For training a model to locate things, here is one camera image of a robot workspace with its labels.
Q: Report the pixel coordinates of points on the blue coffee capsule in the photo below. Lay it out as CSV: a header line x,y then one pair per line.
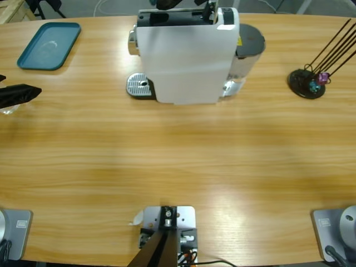
x,y
314,86

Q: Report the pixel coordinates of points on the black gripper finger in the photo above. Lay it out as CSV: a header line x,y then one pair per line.
x,y
1,78
167,4
200,2
19,94

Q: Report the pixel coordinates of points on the purple coffee capsule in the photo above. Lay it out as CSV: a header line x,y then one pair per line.
x,y
324,78

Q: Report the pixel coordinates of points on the teal plastic tray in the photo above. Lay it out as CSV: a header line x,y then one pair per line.
x,y
50,44

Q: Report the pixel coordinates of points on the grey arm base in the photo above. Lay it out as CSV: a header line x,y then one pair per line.
x,y
333,225
19,233

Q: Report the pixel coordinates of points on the black capsule holder with rods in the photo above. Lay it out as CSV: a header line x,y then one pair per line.
x,y
301,86

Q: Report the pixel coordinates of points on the white tape tab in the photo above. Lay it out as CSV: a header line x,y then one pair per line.
x,y
137,218

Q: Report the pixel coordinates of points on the black chair legs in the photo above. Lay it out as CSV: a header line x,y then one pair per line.
x,y
47,5

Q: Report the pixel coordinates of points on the grey metal leg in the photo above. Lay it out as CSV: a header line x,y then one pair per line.
x,y
303,7

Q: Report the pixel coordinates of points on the white capsule coffee machine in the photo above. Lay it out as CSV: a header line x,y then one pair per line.
x,y
183,64

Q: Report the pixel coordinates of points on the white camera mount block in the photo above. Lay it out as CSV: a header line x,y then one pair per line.
x,y
185,215

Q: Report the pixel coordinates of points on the clear glass cup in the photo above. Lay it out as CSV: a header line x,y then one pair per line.
x,y
8,111

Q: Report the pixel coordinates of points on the dark camera mount post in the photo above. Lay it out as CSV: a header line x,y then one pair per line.
x,y
161,250

